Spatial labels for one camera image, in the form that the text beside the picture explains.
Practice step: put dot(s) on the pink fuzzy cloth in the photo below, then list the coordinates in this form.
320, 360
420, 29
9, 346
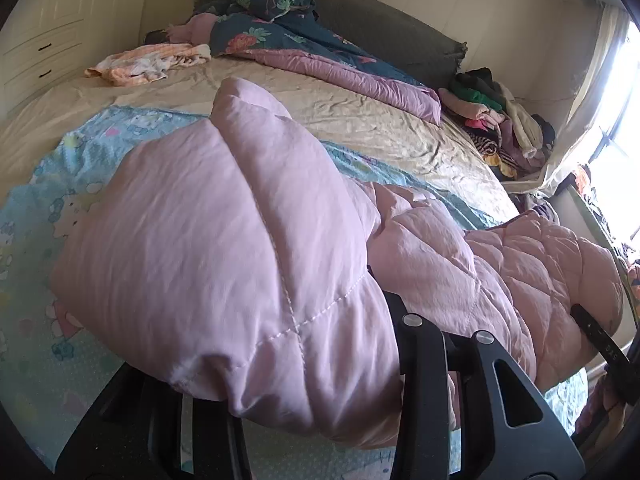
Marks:
192, 30

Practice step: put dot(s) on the cream wardrobe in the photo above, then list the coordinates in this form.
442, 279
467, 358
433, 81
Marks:
50, 10

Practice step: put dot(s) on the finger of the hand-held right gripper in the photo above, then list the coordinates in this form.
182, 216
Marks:
597, 335

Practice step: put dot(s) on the blue cartoon printed blanket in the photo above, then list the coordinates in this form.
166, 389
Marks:
50, 210

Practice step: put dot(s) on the pile of folded clothes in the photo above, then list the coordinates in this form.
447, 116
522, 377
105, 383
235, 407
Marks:
495, 120

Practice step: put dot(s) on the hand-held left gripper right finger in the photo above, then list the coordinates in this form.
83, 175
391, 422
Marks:
425, 350

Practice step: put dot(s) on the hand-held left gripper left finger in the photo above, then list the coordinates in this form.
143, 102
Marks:
125, 435

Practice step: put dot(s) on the cream curtain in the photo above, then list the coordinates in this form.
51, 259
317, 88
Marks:
590, 105

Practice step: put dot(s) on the pink quilted jacket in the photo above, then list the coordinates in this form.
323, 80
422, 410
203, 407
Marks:
225, 235

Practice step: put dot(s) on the small peach printed garment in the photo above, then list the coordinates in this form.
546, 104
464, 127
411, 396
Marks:
145, 62

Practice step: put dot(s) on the dark floral quilt pink lining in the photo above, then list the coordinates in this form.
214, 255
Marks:
300, 35

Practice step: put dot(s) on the grey padded headboard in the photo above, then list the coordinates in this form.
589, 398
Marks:
390, 30

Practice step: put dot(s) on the beige bed sheet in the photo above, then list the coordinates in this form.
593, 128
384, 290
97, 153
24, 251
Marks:
325, 105

